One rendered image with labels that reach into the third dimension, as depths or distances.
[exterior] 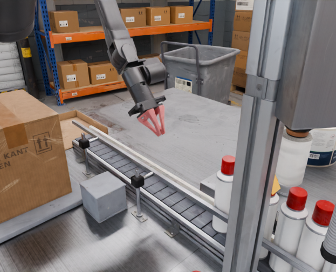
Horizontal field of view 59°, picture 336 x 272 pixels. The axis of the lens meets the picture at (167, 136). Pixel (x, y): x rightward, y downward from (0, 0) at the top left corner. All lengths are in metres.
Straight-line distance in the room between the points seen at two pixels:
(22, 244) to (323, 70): 0.80
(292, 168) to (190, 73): 2.31
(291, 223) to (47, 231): 0.63
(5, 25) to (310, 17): 0.33
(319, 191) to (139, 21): 4.01
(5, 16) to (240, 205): 0.41
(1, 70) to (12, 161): 3.93
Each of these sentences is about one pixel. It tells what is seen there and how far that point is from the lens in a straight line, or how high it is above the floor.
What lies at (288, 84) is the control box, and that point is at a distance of 0.37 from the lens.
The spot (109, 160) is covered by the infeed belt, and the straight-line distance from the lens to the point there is 1.09.
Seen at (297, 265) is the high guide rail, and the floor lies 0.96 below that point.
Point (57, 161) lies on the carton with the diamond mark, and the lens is 0.93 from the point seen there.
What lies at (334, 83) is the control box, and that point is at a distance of 0.37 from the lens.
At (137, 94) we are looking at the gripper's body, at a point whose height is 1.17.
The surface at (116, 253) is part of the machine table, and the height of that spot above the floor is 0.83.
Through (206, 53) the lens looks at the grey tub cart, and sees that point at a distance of 3.83.
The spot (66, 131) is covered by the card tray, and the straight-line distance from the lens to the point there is 1.46.
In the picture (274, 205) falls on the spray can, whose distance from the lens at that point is 0.66.
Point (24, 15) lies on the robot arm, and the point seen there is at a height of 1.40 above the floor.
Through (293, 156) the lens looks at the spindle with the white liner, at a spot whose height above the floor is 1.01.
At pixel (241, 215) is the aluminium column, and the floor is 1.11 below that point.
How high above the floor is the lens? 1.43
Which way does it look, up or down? 26 degrees down
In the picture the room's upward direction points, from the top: straight up
